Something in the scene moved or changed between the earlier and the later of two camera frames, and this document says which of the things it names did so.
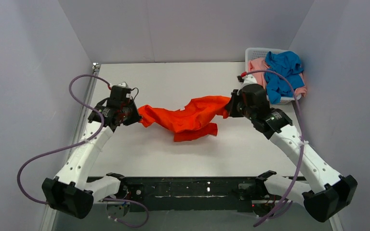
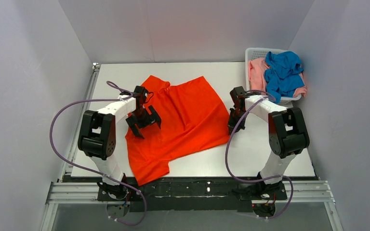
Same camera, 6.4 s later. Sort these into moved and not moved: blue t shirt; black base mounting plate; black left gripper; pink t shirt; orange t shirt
Moved: black left gripper; orange t shirt
Not moved: blue t shirt; black base mounting plate; pink t shirt
